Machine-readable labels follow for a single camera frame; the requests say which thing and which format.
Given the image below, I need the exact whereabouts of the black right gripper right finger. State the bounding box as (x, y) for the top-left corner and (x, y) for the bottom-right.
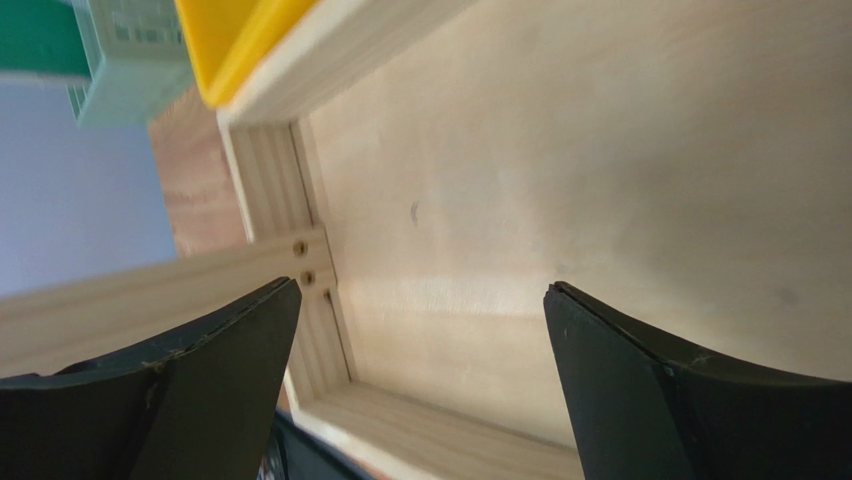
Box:
(543, 282), (851, 479)

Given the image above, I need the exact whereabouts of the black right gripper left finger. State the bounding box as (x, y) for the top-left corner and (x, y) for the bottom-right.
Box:
(1, 277), (302, 479)

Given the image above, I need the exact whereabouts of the wooden clothes rack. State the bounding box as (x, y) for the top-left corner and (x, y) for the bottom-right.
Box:
(1, 1), (851, 479)

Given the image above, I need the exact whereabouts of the green file organizer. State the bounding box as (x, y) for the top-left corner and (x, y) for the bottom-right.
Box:
(68, 0), (195, 127)

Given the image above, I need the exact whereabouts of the yellow plastic tray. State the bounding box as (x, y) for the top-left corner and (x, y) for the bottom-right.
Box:
(175, 0), (316, 109)

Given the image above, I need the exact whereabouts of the green folder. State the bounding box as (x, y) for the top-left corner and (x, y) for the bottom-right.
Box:
(1, 0), (91, 81)

